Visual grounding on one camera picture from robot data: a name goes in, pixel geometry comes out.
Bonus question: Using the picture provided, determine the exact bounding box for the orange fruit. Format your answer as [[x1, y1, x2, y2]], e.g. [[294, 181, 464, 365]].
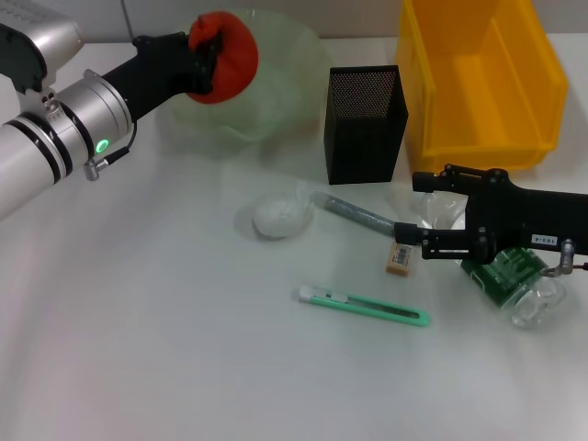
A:
[[187, 11, 260, 107]]

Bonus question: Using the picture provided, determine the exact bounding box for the white paper ball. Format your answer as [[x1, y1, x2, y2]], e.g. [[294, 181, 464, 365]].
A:
[[251, 192, 311, 242]]

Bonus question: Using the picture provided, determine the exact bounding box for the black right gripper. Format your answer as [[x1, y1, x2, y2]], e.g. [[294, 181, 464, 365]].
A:
[[393, 164, 588, 268]]

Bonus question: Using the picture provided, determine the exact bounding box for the beige eraser with label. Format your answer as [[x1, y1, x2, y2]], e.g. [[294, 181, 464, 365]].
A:
[[384, 242, 413, 277]]

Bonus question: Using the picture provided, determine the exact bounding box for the black mesh pen holder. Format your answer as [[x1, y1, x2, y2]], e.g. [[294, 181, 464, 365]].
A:
[[323, 64, 410, 186]]

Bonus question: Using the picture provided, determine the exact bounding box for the clear plastic water bottle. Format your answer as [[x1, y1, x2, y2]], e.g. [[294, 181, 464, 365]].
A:
[[415, 190, 569, 330]]

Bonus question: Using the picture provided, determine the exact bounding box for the grey marker pen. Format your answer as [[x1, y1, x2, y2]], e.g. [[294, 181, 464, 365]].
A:
[[311, 191, 401, 238]]

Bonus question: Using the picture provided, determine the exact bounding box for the left gripper cable with plug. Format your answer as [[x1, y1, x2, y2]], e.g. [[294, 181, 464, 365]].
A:
[[82, 119, 140, 183]]

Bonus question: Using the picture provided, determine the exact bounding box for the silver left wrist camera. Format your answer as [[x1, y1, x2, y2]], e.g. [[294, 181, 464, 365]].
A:
[[0, 8, 85, 98]]

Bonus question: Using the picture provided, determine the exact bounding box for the yellow plastic storage bin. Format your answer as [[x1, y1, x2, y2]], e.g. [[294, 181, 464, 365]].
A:
[[394, 0, 570, 171]]

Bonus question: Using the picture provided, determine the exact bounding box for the translucent green fruit bowl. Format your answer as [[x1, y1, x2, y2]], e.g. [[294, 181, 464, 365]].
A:
[[155, 8, 330, 158]]

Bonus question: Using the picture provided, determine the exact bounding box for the green utility knife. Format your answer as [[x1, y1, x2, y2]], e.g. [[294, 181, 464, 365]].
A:
[[293, 287, 432, 329]]

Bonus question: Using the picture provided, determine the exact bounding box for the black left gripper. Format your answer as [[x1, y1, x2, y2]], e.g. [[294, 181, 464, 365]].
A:
[[101, 28, 230, 123]]

